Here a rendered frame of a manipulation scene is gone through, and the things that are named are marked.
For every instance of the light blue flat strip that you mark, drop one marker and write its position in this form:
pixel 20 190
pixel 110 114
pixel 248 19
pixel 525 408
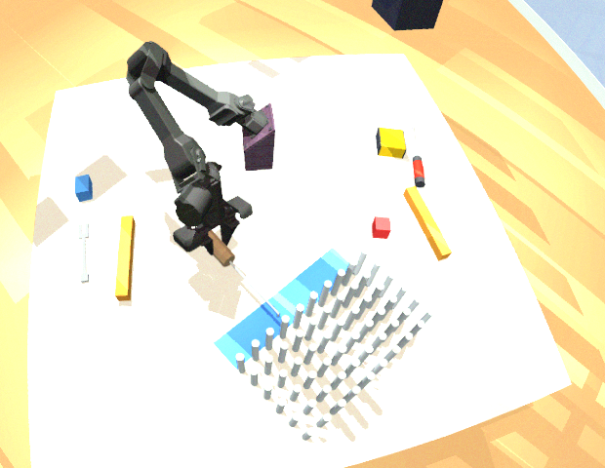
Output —
pixel 253 327

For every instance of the small red cube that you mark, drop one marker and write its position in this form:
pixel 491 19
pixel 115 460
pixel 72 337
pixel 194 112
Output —
pixel 381 227

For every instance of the blue block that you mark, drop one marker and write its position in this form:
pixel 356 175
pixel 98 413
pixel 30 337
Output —
pixel 83 188

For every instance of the red-handled screwdriver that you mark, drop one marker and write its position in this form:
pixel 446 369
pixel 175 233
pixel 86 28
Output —
pixel 418 166

